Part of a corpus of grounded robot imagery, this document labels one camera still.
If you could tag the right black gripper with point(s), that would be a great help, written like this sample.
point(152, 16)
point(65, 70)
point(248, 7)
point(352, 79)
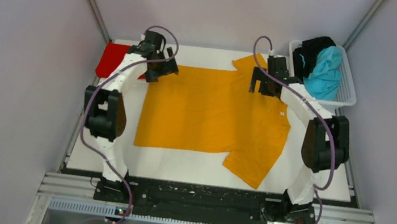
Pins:
point(258, 75)

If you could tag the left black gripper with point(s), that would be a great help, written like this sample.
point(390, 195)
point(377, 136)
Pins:
point(168, 67)

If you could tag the orange t shirt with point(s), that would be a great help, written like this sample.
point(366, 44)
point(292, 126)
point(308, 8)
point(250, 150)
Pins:
point(213, 111)

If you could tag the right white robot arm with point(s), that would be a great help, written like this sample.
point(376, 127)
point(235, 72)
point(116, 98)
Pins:
point(326, 143)

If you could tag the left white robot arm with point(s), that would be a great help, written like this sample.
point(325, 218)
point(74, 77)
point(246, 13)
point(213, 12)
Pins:
point(105, 117)

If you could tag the black t shirt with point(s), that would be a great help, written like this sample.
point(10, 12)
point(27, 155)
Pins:
point(305, 56)

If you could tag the red folded t shirt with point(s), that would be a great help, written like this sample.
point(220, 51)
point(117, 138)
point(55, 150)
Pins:
point(112, 57)

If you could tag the cyan t shirt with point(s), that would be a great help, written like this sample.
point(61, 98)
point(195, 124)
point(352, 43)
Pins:
point(324, 80)

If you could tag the white plastic basket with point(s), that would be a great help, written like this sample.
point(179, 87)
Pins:
point(346, 95)

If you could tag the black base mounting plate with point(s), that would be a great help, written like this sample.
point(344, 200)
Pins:
point(203, 203)

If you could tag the right aluminium frame post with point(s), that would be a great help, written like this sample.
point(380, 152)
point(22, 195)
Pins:
point(369, 15)

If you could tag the white slotted cable duct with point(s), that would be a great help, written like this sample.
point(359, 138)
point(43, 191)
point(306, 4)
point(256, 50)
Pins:
point(106, 210)

